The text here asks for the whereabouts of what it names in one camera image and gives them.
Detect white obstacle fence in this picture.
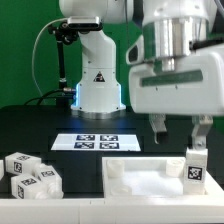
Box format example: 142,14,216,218
0,159,224,224

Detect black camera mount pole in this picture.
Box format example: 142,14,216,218
48,22,78,107

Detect white part at left edge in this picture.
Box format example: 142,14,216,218
0,160,4,180

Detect black cables on table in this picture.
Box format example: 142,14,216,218
23,87,78,106

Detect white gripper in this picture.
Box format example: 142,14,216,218
129,53,224,150

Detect white square tabletop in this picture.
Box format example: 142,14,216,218
101,156,218,199

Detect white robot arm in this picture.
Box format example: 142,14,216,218
59,0,224,149

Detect white sheet with tags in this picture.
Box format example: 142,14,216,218
51,134,140,152

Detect grey camera on mount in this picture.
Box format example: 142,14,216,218
67,16,102,31

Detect grey cable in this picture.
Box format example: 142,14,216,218
31,18,69,98

